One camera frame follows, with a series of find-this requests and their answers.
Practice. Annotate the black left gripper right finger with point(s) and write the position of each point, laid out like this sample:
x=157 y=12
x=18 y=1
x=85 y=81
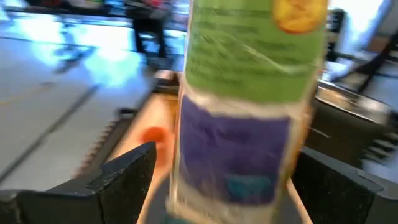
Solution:
x=335 y=193

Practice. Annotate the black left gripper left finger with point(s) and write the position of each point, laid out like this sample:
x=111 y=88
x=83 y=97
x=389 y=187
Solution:
x=127 y=186

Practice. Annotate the green and purple cereal box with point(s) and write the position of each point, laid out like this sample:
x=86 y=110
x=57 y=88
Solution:
x=242 y=124

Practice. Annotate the dark grey round placemat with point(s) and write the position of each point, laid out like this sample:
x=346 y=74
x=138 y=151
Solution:
x=158 y=205

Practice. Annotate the long black hazard-striped mat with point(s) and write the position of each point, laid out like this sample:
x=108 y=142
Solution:
x=109 y=146

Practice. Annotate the orange plastic cup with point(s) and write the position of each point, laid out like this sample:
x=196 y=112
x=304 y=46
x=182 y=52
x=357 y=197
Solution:
x=154 y=135

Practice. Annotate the black and silver toaster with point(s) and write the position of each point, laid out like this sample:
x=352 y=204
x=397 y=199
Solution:
x=335 y=133

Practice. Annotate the black furniture frame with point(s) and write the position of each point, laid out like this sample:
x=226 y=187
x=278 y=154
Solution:
x=373 y=65

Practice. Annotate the black desk frame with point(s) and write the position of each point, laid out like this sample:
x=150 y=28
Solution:
x=149 y=28

